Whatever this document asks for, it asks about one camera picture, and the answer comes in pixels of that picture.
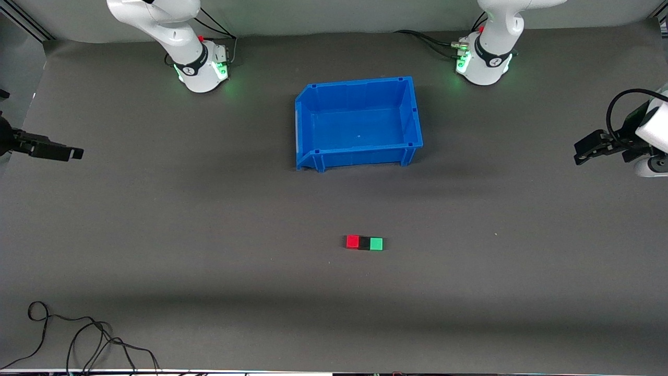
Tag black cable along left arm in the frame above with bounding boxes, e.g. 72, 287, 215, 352
605, 88, 668, 153

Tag black right arm base cables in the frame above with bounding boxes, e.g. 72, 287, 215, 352
164, 5, 239, 68

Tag thin black loose cable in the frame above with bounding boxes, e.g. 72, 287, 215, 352
0, 301, 163, 374

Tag dark grey table mat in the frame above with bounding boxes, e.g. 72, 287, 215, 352
0, 20, 668, 374

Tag black arm base cables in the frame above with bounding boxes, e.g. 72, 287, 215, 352
164, 5, 239, 68
394, 10, 488, 59

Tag black left arm base cables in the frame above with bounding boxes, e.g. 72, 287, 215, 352
394, 10, 488, 59

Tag blue plastic storage bin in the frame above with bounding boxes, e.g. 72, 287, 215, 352
294, 76, 424, 173

